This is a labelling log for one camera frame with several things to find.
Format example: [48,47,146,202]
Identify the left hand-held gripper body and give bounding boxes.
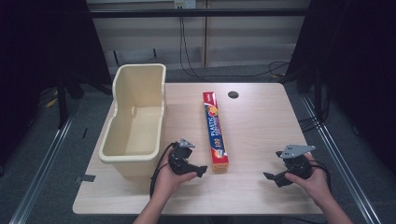
[168,137,196,175]

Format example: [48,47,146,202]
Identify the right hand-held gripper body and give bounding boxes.
[275,144,317,181]

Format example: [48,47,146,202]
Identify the person's left hand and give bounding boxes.
[151,161,199,202]

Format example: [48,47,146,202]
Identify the person's right hand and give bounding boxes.
[284,152,334,209]

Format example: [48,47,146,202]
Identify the red and blue wrap box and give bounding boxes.
[202,91,230,174]

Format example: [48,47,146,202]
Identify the cream plastic bin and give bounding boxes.
[98,63,168,182]

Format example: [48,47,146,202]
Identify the black tape strip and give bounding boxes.
[74,174,96,185]

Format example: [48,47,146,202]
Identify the black curtain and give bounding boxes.
[284,0,396,169]
[0,0,113,166]

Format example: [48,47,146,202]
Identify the black metal stand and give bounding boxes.
[55,73,85,130]

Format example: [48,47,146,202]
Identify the black horizontal bar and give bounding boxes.
[89,7,309,19]

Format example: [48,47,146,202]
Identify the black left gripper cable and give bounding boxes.
[149,142,176,199]

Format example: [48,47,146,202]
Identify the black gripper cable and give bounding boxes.
[149,142,176,199]
[309,159,332,191]

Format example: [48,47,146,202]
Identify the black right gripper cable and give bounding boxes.
[309,159,332,191]

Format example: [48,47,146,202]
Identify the metal floor rail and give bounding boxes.
[301,96,382,224]
[8,116,76,224]

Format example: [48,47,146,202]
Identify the black hanging wall cables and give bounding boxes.
[178,16,290,79]

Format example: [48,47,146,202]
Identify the white wall power outlet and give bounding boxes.
[173,0,197,10]

